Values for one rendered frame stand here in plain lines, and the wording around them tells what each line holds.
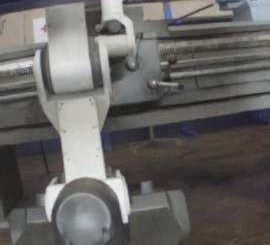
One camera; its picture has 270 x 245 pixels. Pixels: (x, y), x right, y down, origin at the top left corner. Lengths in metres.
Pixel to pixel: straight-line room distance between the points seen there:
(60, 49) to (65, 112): 0.17
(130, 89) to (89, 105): 0.66
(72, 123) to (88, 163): 0.11
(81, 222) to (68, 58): 0.44
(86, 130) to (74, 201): 0.32
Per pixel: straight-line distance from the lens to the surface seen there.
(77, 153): 1.04
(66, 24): 1.04
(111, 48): 1.21
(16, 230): 1.30
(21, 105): 1.89
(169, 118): 1.72
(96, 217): 0.76
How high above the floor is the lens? 0.51
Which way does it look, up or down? level
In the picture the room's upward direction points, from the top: 8 degrees counter-clockwise
